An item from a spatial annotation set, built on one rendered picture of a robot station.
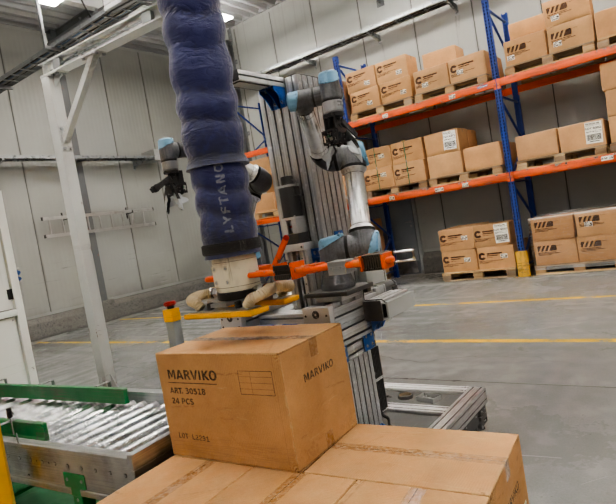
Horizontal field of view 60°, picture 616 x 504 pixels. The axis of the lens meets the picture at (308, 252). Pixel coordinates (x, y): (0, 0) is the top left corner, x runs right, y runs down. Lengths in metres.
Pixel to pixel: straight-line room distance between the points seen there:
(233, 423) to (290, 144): 1.31
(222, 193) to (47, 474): 1.45
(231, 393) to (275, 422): 0.20
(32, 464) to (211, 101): 1.74
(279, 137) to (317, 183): 0.30
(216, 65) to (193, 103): 0.16
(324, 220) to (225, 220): 0.70
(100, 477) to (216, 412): 0.59
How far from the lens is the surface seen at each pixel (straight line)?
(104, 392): 3.21
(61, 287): 12.07
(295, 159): 2.58
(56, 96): 5.73
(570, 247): 8.67
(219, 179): 1.96
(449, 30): 10.81
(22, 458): 2.84
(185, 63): 2.05
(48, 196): 12.19
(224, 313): 1.94
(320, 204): 2.53
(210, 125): 1.99
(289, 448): 1.86
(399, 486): 1.71
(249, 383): 1.87
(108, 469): 2.34
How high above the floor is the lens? 1.33
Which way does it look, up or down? 3 degrees down
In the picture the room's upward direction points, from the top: 10 degrees counter-clockwise
